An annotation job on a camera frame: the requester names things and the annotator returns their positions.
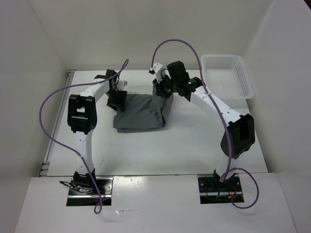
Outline white plastic basket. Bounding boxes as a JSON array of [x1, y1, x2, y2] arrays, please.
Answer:
[[201, 54, 254, 100]]

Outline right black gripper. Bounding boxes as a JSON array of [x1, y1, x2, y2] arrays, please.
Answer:
[[153, 72, 178, 100]]

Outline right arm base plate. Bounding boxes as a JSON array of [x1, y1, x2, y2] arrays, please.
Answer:
[[198, 174, 244, 204]]

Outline grey shorts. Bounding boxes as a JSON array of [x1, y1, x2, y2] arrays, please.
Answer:
[[113, 86, 174, 133]]

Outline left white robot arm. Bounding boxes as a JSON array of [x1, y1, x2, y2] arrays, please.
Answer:
[[67, 69, 127, 194]]

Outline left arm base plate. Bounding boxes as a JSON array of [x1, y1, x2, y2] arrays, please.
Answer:
[[66, 177, 114, 207]]

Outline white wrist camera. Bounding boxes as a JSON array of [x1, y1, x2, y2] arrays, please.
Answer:
[[149, 63, 166, 83], [117, 80, 128, 89]]

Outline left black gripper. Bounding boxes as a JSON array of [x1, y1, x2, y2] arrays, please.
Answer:
[[105, 88, 127, 111]]

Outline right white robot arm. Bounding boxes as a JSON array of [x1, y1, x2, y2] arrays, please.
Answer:
[[149, 61, 255, 191]]

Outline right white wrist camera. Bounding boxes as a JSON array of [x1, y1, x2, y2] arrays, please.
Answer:
[[149, 63, 166, 83]]

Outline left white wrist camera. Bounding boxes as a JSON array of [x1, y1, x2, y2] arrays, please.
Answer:
[[117, 80, 128, 89]]

